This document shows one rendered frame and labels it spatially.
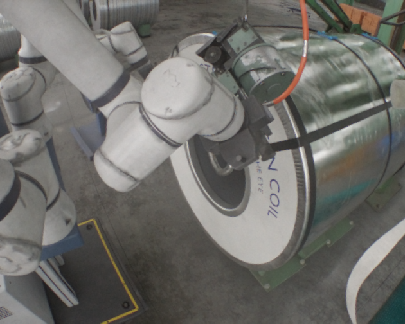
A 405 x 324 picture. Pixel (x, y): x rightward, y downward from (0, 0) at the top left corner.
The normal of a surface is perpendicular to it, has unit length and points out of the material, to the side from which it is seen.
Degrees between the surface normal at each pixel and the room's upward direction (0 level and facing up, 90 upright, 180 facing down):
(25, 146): 8
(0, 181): 55
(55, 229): 68
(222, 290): 0
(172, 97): 50
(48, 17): 76
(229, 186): 1
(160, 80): 45
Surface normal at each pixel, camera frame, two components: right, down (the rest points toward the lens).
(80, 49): 0.58, 0.35
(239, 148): -0.45, -0.13
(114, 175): 0.00, 0.48
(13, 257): 0.37, 0.67
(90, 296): 0.05, -0.76
